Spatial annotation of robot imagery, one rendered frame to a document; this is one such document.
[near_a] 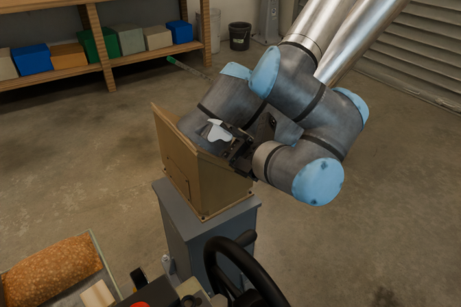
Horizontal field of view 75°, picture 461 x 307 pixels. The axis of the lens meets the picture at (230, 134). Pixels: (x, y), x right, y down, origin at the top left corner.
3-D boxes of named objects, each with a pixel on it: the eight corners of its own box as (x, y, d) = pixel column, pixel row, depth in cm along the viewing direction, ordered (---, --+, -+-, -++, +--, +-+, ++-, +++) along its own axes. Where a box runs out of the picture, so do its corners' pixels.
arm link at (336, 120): (336, 73, 54) (300, 130, 52) (385, 110, 55) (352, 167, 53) (312, 85, 63) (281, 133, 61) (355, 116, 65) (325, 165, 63)
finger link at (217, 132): (193, 129, 75) (221, 149, 72) (208, 111, 77) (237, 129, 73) (197, 133, 78) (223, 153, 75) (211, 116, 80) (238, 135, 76)
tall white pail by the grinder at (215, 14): (226, 51, 370) (226, 11, 342) (204, 57, 357) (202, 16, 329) (214, 44, 390) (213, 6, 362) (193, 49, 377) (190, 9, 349)
